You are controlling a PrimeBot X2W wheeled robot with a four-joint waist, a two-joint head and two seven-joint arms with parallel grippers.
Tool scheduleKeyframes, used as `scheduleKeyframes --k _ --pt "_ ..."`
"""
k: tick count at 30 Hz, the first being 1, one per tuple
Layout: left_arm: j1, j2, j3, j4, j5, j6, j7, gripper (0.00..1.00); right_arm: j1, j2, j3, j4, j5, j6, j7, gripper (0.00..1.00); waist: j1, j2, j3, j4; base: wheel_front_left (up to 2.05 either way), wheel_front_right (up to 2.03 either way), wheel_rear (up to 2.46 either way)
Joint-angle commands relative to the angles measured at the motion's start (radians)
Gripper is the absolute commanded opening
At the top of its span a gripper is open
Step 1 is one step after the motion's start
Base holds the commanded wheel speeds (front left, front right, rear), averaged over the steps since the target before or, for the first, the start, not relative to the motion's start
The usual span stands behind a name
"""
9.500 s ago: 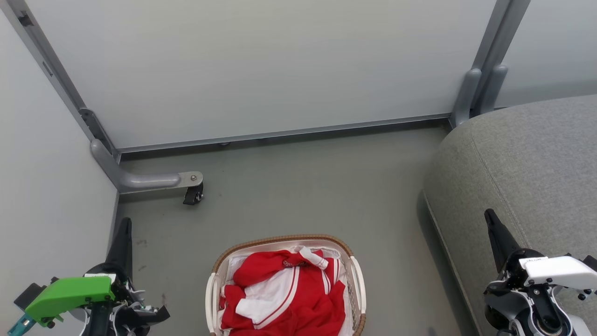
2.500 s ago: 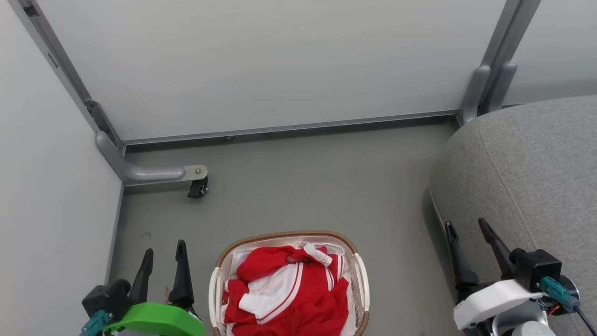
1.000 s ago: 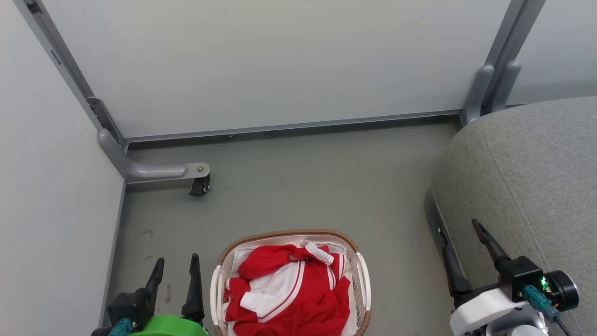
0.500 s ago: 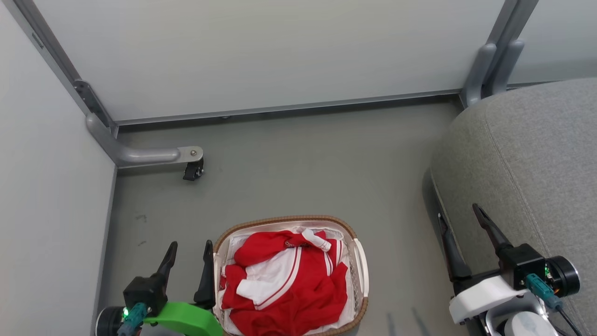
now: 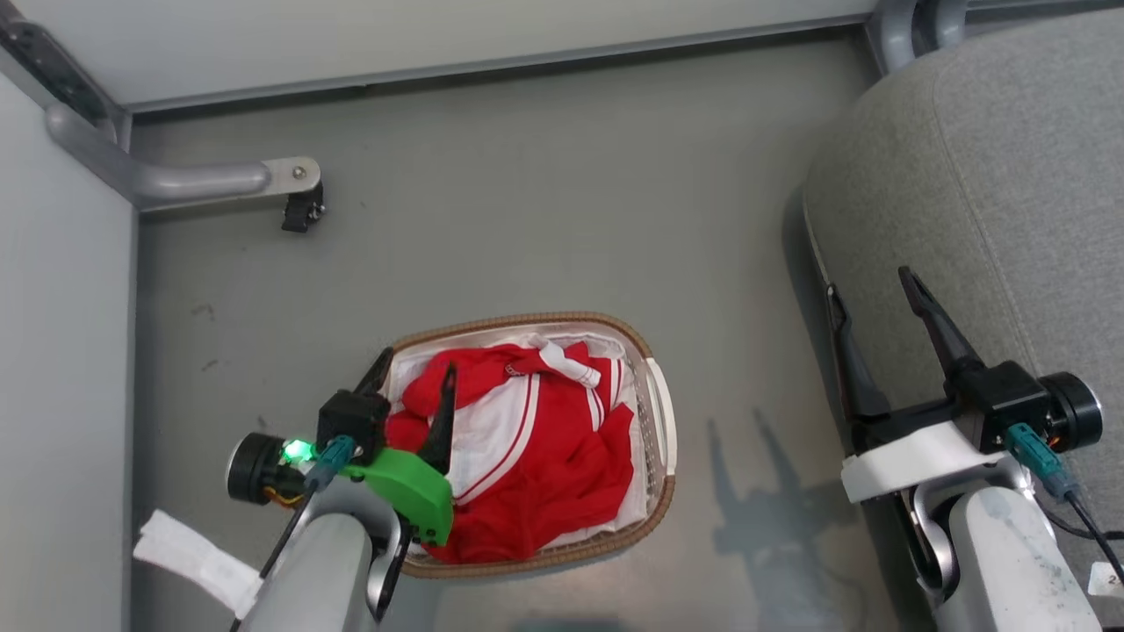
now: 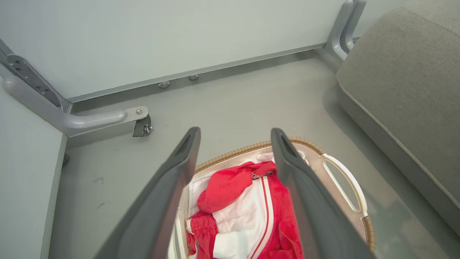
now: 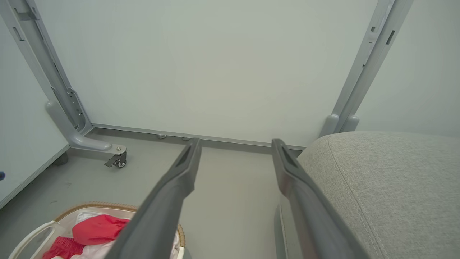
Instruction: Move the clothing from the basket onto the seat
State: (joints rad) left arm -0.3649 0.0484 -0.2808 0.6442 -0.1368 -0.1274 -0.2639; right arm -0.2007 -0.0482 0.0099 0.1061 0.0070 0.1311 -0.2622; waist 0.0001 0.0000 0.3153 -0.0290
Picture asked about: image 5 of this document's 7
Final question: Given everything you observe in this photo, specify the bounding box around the red and white garment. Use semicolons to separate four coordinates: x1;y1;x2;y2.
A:
384;334;637;565

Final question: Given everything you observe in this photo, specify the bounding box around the black cable with teal plug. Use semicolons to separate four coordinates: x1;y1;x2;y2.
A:
230;434;357;632
1005;423;1124;582

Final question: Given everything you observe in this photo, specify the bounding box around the black partition caster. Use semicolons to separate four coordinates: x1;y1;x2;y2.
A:
280;181;327;234

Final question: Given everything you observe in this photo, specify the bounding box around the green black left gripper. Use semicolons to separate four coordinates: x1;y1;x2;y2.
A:
226;348;458;546

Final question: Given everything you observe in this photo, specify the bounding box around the grey curved partition foot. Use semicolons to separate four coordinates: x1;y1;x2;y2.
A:
45;103;322;212

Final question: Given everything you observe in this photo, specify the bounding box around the grey double partition foot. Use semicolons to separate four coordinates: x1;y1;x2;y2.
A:
864;0;969;76

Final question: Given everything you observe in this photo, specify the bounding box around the white paper label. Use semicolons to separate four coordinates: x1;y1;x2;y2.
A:
1088;562;1124;603

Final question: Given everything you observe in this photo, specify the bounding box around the grey partition corner post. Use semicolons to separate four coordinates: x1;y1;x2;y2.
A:
0;0;134;146

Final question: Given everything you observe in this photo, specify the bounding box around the white fabric strip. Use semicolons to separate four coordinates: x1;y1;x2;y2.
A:
133;509;265;621

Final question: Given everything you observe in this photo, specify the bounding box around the woven laundry basket brown rim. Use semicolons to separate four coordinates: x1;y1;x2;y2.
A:
378;311;678;579

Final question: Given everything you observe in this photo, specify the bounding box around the grey fabric sofa seat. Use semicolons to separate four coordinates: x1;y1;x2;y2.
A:
801;7;1124;632

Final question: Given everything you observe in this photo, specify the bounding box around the grey partition bottom rail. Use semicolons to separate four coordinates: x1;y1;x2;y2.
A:
126;12;879;116

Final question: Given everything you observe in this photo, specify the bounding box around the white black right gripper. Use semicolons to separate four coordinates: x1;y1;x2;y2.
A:
825;266;1104;505

